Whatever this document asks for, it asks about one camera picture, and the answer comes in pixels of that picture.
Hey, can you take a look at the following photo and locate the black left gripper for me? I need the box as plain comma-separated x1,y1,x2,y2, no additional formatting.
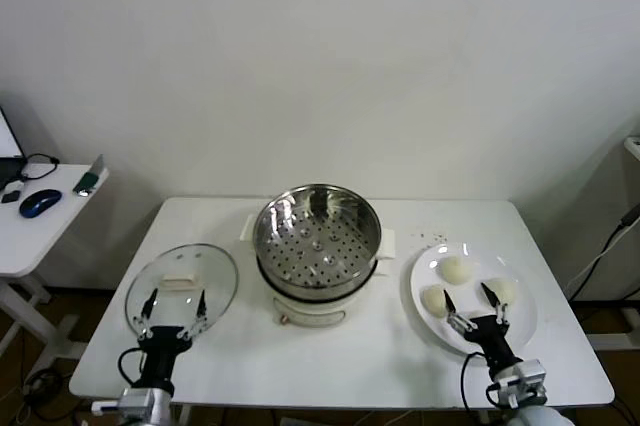
130,288,210,389

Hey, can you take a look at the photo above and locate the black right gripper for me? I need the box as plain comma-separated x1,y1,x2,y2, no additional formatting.
442,282,524,372

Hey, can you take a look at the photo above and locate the round glass pot lid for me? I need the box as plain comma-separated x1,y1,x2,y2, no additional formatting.
124,243,239,347

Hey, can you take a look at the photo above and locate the white steamed baozi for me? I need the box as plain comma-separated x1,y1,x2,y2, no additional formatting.
438,255,474,286
422,284,450,318
482,277,517,306

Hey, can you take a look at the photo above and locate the stainless steel steamer basket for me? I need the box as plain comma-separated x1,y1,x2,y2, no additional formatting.
252,184,382,289

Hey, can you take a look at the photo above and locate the large white plate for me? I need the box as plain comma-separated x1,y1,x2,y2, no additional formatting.
409,243,539,360

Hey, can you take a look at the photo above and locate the white electric cooker pot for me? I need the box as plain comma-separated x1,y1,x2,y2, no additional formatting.
240,213,397,328

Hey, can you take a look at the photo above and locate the white side table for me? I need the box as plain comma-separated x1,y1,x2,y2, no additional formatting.
0,161,110,372

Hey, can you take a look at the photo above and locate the blue computer mouse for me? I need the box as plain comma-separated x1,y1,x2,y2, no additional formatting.
18,188,63,220

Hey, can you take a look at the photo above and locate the black laptop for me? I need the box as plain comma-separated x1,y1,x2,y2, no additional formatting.
0,105,27,188

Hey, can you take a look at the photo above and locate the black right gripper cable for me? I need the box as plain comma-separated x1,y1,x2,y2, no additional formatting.
460,351,501,415

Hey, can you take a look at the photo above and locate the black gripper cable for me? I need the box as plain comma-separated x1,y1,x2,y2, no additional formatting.
117,348,151,397
460,351,501,415

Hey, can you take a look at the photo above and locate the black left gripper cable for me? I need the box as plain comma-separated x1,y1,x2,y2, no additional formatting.
117,348,151,397

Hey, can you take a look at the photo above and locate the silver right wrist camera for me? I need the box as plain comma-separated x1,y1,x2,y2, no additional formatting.
499,358,547,410

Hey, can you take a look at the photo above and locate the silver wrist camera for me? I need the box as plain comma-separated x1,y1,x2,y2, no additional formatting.
499,358,547,410
90,399,124,417

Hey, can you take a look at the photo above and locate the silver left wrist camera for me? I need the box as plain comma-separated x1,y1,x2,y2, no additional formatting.
90,399,124,417

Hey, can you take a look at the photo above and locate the white furniture leg frame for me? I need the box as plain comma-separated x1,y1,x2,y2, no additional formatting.
584,305,640,351

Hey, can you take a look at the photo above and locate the black wall power cable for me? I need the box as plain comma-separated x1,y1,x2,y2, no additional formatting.
569,209,640,303

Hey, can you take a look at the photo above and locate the thin black desk cable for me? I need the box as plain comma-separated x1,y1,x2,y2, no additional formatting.
19,152,60,182

